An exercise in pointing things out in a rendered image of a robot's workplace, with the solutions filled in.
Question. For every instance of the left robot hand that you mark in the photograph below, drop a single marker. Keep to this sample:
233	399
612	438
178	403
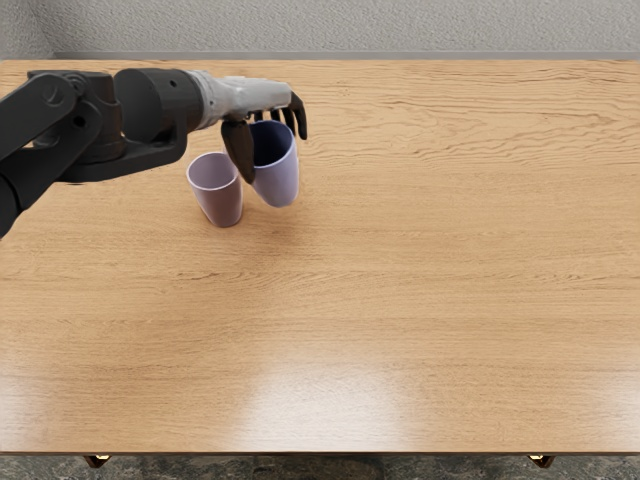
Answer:
240	97

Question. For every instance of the blue-lavender plastic cup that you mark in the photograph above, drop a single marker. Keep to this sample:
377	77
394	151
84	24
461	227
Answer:
278	175

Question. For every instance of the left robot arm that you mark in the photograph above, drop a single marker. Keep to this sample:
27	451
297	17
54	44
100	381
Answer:
100	125

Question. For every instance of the pale pink-lavender plastic cup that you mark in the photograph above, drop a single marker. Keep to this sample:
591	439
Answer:
220	200

